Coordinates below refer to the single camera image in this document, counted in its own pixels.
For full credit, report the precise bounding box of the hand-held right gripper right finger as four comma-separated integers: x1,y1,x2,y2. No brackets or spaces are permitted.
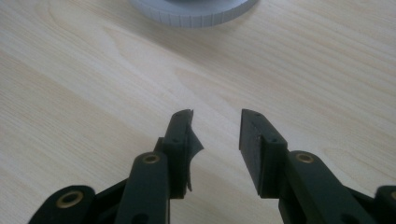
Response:
238,108,372,224

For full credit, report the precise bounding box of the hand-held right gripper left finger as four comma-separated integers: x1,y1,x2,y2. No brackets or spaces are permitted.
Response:
114,108,205,224

